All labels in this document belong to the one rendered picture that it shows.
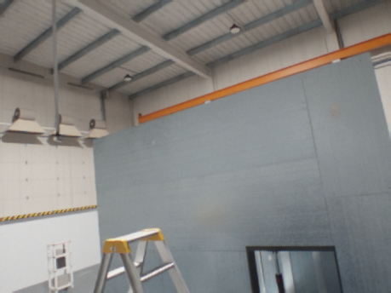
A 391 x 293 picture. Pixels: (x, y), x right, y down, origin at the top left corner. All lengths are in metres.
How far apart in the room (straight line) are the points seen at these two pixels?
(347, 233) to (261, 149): 0.72
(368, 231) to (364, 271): 0.23
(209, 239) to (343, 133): 1.20
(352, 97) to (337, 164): 0.40
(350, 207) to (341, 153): 0.31
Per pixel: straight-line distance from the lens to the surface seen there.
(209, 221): 2.19
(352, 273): 1.93
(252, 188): 1.99
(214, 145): 2.13
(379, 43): 10.49
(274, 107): 1.96
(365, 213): 1.85
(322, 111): 1.88
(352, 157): 1.83
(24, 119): 11.21
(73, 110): 13.11
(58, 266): 10.21
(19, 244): 11.72
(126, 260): 1.79
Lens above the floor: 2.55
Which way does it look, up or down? 9 degrees up
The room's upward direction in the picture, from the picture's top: 7 degrees counter-clockwise
